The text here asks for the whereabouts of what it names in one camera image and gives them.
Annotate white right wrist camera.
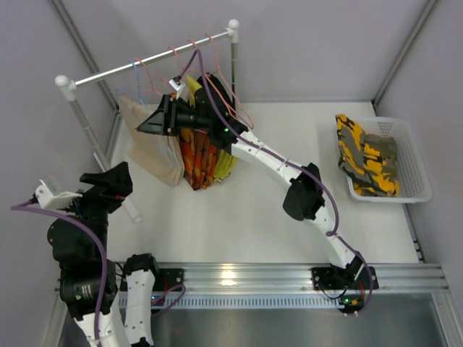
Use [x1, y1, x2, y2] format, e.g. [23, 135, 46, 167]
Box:
[168, 75, 185, 99]

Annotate pink hanger with black trousers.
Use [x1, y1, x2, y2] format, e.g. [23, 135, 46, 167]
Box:
[205, 33, 255, 129]

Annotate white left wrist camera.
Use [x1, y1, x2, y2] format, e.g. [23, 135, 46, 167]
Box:
[35, 176, 82, 210]

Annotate black trousers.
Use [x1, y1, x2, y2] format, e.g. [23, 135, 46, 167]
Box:
[191, 74, 232, 118]

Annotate white metal clothes rack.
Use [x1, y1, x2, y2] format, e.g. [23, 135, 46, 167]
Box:
[54, 19, 239, 171]

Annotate black left base bracket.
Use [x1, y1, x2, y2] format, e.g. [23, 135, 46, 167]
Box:
[153, 267, 184, 291]

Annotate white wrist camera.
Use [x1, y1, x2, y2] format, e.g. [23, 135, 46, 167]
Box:
[35, 176, 82, 210]
[168, 75, 185, 99]

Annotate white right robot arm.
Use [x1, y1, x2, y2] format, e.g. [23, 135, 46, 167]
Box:
[137, 85, 375, 291]

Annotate black right base bracket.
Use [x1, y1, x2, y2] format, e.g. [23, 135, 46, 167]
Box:
[311, 267, 345, 291]

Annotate orange camouflage trousers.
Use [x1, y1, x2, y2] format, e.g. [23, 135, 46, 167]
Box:
[179, 129, 217, 191]

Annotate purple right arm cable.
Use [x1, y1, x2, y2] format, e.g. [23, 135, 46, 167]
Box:
[179, 48, 375, 317]

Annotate pink hanger with beige trousers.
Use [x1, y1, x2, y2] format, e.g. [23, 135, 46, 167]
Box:
[132, 57, 163, 96]

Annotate aluminium mounting rail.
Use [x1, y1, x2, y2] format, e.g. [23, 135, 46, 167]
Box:
[160, 262, 449, 295]

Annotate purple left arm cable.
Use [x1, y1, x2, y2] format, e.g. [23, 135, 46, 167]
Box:
[10, 201, 186, 344]

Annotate beige trousers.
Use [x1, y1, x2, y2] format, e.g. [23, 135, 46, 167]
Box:
[119, 95, 184, 187]

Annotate grey slotted cable duct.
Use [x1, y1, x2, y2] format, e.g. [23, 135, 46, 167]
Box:
[172, 293, 349, 309]

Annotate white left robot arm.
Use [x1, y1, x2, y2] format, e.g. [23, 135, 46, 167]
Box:
[47, 161, 159, 346]

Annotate black base bracket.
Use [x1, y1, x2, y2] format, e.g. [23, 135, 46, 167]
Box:
[153, 267, 184, 291]
[311, 267, 345, 291]

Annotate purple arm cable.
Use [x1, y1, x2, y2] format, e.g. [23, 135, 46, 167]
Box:
[179, 48, 375, 317]
[10, 201, 186, 344]

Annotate pink hanger with orange trousers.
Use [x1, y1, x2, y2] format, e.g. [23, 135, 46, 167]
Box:
[169, 46, 185, 82]

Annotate blue wire hanger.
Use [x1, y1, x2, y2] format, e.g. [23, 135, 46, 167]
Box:
[122, 58, 180, 168]

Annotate lime green trousers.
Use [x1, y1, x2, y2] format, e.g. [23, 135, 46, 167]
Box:
[186, 75, 237, 184]

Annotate white perforated plastic basket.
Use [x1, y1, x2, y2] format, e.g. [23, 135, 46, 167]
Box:
[342, 116, 432, 204]

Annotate green yellow camouflage trousers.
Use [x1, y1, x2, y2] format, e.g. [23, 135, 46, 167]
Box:
[335, 114, 399, 197]

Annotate pink hanger with lime trousers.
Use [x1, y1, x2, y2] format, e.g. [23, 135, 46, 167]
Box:
[179, 41, 208, 85]

